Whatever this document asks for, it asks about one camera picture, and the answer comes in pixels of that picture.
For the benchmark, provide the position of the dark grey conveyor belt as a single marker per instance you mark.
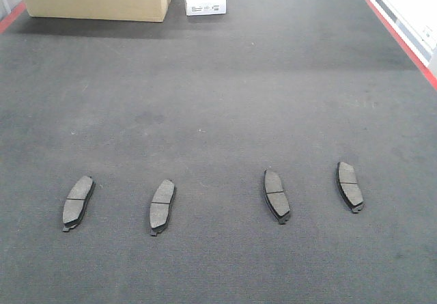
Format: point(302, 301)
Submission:
point(211, 103)

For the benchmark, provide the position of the white machine frame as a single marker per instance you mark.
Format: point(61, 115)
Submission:
point(417, 18)

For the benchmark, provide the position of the dark grey brake pad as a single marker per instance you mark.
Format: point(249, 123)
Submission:
point(348, 187)

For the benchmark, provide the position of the red conveyor edge rail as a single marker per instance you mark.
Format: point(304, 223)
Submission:
point(407, 46)

